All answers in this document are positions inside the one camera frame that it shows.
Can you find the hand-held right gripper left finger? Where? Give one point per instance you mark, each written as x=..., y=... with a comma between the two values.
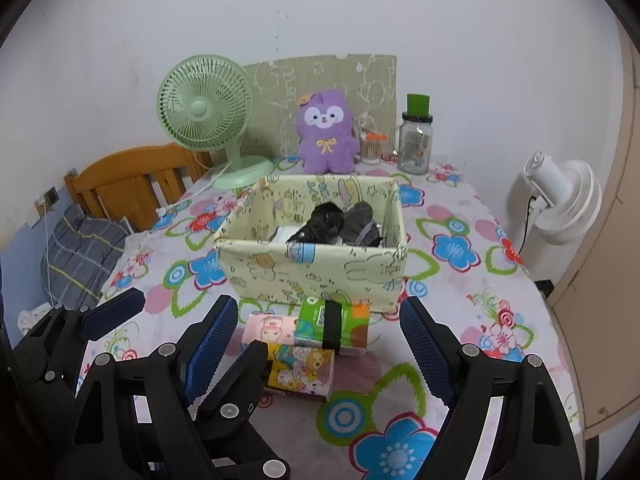
x=215, y=345

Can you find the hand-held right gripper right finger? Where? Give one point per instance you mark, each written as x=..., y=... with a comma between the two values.
x=425, y=350

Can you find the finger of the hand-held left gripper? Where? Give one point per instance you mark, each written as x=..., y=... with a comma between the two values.
x=115, y=312
x=245, y=380

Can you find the pink cartoon tissue pack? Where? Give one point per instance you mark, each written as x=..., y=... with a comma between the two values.
x=270, y=329

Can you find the yellow bear tissue pack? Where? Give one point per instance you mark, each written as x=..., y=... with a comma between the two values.
x=305, y=370

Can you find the green tissue pack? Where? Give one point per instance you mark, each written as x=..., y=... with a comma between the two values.
x=310, y=320

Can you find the yellow printed storage box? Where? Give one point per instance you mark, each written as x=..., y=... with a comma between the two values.
x=270, y=270

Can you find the grey bag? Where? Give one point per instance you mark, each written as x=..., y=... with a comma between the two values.
x=357, y=222

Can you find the black plastic bag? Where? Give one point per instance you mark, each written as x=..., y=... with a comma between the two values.
x=322, y=222

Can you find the grey plaid pillow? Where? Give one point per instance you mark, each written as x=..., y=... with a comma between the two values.
x=80, y=250

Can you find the grey crumpled cloth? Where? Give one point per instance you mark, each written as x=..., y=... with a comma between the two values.
x=35, y=319

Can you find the beige door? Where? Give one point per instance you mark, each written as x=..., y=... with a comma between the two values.
x=615, y=285

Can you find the white standing fan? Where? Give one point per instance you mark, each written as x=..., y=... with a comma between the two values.
x=565, y=200

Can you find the glass jar with green lid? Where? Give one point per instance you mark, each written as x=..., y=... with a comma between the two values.
x=415, y=145

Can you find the cotton swab jar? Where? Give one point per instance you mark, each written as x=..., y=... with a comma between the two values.
x=371, y=150

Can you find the purple plush toy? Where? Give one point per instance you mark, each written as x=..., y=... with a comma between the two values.
x=327, y=152

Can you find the green desk fan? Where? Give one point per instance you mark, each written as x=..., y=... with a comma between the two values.
x=200, y=107

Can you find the green printed board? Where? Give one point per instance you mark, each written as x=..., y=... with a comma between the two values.
x=370, y=75

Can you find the wall socket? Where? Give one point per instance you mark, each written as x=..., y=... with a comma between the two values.
x=51, y=196

